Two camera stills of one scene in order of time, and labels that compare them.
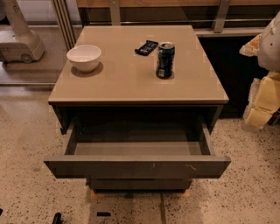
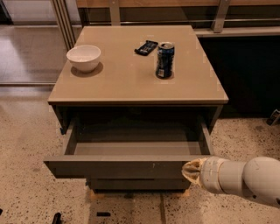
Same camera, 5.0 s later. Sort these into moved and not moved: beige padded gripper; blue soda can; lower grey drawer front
Moved: beige padded gripper
Not moved: blue soda can; lower grey drawer front
